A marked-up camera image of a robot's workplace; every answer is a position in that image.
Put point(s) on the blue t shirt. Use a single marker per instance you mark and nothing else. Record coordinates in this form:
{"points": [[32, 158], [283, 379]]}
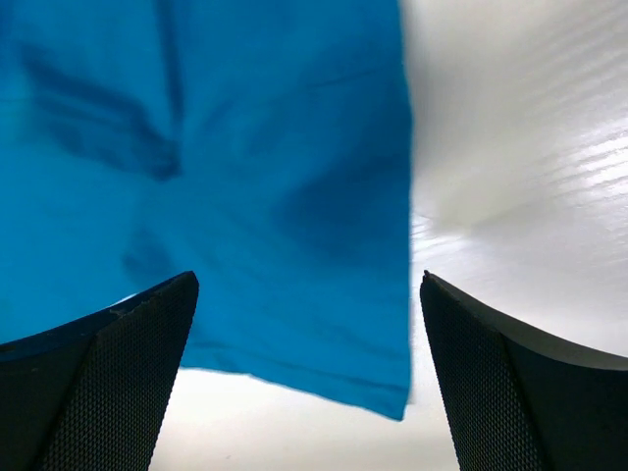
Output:
{"points": [[263, 145]]}

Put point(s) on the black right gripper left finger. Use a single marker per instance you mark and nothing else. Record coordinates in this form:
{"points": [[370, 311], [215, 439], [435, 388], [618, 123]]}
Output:
{"points": [[91, 394]]}

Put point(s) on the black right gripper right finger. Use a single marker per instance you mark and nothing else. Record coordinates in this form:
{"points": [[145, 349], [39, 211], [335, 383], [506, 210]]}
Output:
{"points": [[519, 398]]}

